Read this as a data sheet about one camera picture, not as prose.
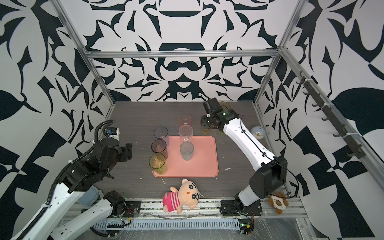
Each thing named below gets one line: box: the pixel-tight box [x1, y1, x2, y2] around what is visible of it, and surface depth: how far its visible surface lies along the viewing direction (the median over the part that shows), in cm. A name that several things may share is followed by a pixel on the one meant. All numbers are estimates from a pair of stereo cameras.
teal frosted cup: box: [179, 141, 194, 161], surface depth 92 cm
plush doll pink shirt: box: [162, 179, 204, 214], surface depth 73 cm
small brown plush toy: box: [268, 192, 289, 215], surface depth 75 cm
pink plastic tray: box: [152, 136, 219, 178], surface depth 91 cm
